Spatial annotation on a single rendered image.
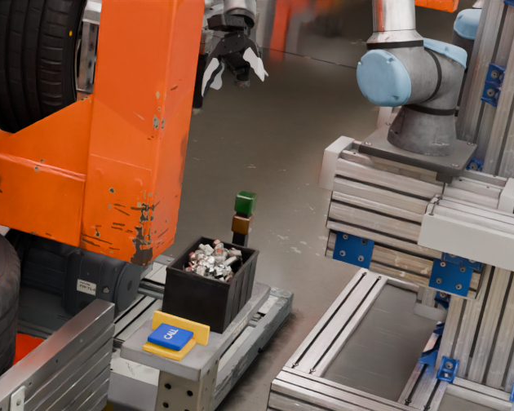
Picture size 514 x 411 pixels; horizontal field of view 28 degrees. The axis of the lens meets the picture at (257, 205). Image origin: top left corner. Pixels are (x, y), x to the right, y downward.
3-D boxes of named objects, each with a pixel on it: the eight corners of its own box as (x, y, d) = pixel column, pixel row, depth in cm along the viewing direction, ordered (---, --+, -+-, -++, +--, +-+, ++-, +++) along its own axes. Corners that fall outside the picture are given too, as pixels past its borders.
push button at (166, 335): (161, 331, 204) (161, 321, 204) (192, 341, 203) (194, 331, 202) (145, 346, 198) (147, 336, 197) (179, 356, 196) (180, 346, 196)
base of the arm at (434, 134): (460, 143, 230) (470, 102, 227) (447, 161, 217) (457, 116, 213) (396, 128, 235) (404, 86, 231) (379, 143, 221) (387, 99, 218)
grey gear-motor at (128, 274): (-3, 310, 280) (4, 192, 267) (135, 354, 269) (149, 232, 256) (-43, 338, 263) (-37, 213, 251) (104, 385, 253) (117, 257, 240)
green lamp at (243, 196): (239, 205, 230) (241, 189, 229) (255, 209, 229) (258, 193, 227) (232, 211, 226) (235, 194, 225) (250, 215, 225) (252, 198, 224)
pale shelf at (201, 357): (201, 278, 238) (202, 267, 237) (269, 298, 234) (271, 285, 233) (118, 357, 200) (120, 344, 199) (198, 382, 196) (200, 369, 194)
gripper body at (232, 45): (262, 70, 232) (263, 26, 237) (244, 50, 225) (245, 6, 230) (232, 77, 235) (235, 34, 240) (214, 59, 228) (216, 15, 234)
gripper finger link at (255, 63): (281, 81, 225) (261, 59, 231) (269, 68, 221) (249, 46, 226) (272, 91, 225) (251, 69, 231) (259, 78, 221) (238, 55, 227)
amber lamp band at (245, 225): (236, 226, 232) (238, 209, 230) (252, 230, 231) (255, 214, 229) (230, 232, 228) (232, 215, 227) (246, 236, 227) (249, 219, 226)
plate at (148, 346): (159, 333, 205) (159, 329, 205) (196, 344, 203) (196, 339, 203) (142, 350, 198) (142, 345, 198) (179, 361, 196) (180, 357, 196)
